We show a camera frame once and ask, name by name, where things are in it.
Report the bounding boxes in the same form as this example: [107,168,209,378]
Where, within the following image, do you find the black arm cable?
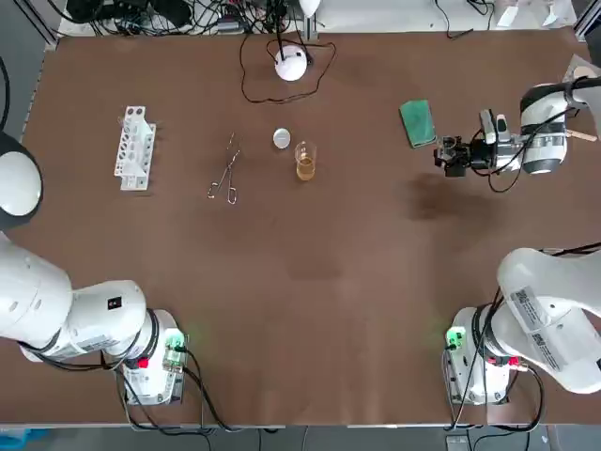
[100,345,285,433]
[486,106,584,194]

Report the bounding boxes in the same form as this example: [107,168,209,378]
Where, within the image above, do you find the white desk lamp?
[273,0,323,83]

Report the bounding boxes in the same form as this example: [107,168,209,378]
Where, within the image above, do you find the black lamp cable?
[240,30,338,104]

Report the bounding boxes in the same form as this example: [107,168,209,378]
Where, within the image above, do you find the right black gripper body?
[469,138,496,171]

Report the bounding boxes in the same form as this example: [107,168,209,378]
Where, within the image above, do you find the white test tube rack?
[112,105,159,192]

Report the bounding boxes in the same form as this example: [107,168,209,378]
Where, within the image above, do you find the green folded cloth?
[398,98,438,149]

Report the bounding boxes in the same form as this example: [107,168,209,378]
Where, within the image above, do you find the metal crucible tongs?
[206,131,243,207]

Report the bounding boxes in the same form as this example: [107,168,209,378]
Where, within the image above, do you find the large clear glass beaker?
[294,140,318,182]

